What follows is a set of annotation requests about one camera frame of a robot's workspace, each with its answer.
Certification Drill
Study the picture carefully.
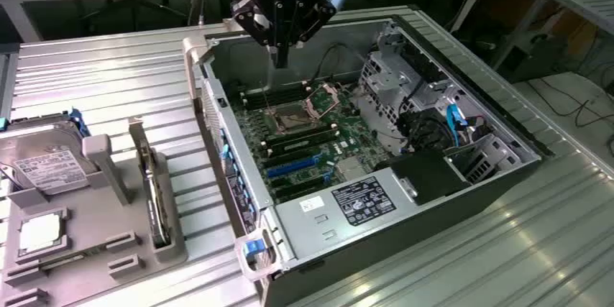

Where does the graphics card with metal bracket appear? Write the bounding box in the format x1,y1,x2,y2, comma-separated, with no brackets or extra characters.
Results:
127,116,175,249

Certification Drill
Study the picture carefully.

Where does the black RAM slot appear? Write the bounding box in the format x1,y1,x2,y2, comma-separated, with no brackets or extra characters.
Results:
239,85,308,102
243,93,308,111

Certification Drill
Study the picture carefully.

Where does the blue expansion slot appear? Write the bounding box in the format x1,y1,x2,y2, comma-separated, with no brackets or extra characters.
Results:
264,157,323,179

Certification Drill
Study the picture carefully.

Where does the black expansion slot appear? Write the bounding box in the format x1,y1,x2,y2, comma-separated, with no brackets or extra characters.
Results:
271,173,332,193

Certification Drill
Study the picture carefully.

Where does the metal socket cover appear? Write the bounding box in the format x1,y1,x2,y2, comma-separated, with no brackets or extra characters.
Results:
303,81,340,122

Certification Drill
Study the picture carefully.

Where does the large silver disk bay cage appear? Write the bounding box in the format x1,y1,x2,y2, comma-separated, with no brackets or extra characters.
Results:
357,21,462,136

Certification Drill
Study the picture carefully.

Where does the black office chair base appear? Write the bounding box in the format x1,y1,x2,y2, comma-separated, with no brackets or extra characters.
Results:
76,0,190,35

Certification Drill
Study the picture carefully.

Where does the CPU socket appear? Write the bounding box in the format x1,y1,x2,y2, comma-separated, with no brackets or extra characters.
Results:
267,103,314,132

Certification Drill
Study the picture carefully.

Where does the green RAM stick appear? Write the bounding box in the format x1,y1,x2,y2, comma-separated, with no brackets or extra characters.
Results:
267,129,339,154
37,244,110,274

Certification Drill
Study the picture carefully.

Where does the green motherboard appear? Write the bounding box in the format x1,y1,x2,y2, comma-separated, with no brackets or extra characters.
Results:
230,80,399,203

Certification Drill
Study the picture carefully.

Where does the silver chipset heat sink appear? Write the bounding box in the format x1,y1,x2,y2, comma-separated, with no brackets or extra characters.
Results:
334,157,374,179

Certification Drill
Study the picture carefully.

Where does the blue disk carrier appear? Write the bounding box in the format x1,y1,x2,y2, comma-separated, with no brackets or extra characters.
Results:
0,106,92,139

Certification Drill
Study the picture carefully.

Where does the black box device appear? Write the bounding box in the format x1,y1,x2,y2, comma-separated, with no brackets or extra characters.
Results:
498,32,570,83

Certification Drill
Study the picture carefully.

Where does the black plastic shroud box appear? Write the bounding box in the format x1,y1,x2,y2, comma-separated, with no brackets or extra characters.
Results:
389,147,474,208

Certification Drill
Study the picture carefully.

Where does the small silver disk bay cage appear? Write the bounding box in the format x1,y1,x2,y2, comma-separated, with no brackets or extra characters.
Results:
442,132,525,186

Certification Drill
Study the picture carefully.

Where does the metal slat shelf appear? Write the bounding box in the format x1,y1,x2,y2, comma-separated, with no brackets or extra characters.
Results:
489,0,614,70

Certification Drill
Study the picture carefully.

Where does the silver power supply unit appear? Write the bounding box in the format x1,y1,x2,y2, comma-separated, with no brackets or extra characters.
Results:
271,168,426,263

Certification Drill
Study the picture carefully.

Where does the silver hard disk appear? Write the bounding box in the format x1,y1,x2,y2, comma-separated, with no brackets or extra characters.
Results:
0,122,95,197

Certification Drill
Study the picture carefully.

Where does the blue plastic clip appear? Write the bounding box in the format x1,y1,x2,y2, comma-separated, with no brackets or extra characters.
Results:
243,239,266,258

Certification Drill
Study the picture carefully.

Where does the grey parts rack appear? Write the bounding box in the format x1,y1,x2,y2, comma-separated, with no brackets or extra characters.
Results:
0,133,190,307

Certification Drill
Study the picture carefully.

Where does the open black PC case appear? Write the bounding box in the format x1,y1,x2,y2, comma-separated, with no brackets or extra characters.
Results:
191,14,554,307

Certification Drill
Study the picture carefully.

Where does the silver CPU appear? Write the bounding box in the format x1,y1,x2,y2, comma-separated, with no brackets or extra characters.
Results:
17,213,67,251

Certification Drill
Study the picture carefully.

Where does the black looped wire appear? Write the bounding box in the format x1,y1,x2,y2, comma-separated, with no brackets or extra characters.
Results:
308,42,367,84

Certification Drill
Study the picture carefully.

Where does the tall grey corner bracket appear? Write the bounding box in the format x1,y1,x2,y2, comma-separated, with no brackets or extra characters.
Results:
182,36,220,101

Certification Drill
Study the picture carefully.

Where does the blue wire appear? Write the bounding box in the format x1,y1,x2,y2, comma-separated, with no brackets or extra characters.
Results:
445,103,462,149

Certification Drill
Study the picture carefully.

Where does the black red wire bundle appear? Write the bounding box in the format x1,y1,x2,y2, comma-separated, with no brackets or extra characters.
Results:
459,114,497,139

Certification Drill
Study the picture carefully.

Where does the grey metal frame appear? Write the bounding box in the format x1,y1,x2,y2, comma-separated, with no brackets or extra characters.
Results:
0,42,21,119

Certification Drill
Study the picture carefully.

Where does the short grey corner bracket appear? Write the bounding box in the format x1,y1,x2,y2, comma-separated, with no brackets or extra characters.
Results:
234,227,282,283

